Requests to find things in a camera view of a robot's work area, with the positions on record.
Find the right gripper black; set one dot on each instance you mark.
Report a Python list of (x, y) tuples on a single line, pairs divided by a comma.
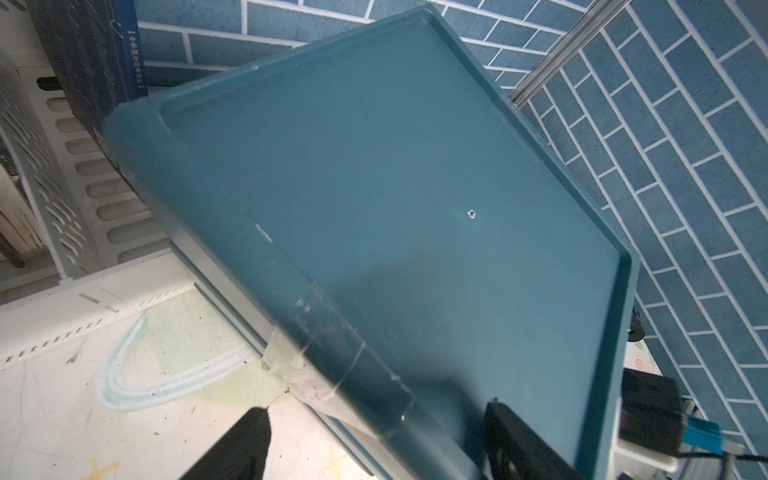
[(652, 414)]

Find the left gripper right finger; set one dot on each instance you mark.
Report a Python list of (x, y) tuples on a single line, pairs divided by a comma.
[(515, 451)]

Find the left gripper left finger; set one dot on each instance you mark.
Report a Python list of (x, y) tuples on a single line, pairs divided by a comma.
[(239, 454)]

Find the teal drawer cabinet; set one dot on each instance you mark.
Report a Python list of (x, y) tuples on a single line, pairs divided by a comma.
[(375, 199)]

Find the clear glass bowl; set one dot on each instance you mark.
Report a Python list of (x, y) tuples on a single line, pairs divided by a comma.
[(166, 356)]

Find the white file organizer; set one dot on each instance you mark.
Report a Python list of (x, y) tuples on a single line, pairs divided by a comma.
[(79, 250)]

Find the dark striped notebook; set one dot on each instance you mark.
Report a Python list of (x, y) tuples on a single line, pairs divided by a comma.
[(94, 49)]

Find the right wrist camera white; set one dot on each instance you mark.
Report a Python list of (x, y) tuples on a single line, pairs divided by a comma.
[(630, 461)]

